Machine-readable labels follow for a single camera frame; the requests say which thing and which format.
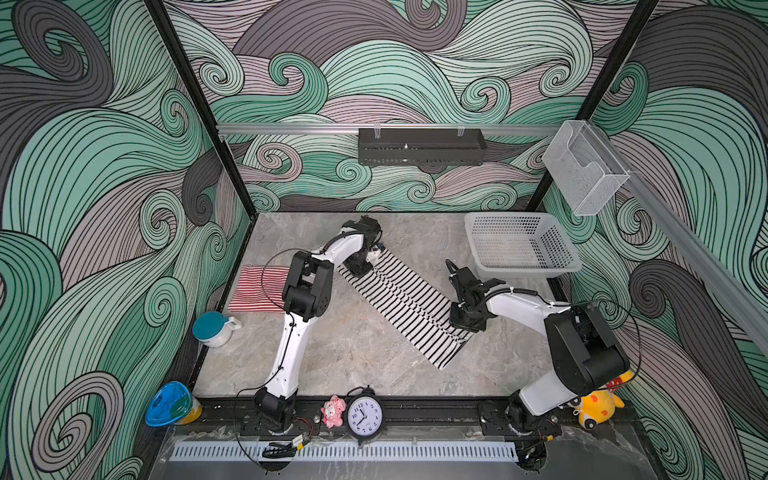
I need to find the black white striped tank top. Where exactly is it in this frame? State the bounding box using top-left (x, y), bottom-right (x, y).
top-left (337, 250), bottom-right (472, 370)

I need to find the red white striped tank top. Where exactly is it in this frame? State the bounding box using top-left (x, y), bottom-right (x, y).
top-left (228, 265), bottom-right (289, 313)

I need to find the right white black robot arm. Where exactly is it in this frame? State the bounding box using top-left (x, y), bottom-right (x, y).
top-left (445, 260), bottom-right (630, 427)

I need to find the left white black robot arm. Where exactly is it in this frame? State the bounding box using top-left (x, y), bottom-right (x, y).
top-left (254, 216), bottom-right (382, 432)

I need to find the white plastic laundry basket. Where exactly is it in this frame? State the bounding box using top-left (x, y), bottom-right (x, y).
top-left (464, 212), bottom-right (583, 279)

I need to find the black round alarm clock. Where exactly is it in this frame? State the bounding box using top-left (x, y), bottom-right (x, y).
top-left (344, 386), bottom-right (385, 446)

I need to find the pink plush toy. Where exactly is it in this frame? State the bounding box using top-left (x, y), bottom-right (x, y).
top-left (321, 395), bottom-right (347, 429)

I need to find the teal lid white cup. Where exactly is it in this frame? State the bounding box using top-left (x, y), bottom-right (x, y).
top-left (192, 311), bottom-right (242, 348)

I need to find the yellow plush toy red shirt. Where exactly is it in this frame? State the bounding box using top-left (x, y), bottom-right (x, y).
top-left (568, 371), bottom-right (634, 430)

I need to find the blue yellow plastic toy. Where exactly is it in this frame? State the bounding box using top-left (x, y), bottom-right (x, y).
top-left (145, 381), bottom-right (203, 428)

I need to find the black wall shelf tray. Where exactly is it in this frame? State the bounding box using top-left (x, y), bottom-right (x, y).
top-left (357, 127), bottom-right (488, 168)

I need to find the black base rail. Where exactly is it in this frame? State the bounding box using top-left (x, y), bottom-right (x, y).
top-left (209, 394), bottom-right (631, 438)

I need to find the aluminium back wall rail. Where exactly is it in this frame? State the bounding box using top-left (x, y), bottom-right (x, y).
top-left (217, 122), bottom-right (562, 138)

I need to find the aluminium wall rail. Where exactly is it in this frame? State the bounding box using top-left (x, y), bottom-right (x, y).
top-left (217, 122), bottom-right (562, 138)
top-left (584, 122), bottom-right (768, 343)

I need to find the clear acrylic wall holder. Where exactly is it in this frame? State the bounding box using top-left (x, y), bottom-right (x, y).
top-left (542, 120), bottom-right (629, 217)

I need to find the white slotted cable duct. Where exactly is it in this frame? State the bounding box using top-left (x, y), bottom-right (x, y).
top-left (169, 441), bottom-right (518, 463)

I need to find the aluminium right wall rail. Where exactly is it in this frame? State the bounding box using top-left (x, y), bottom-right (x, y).
top-left (584, 122), bottom-right (768, 343)

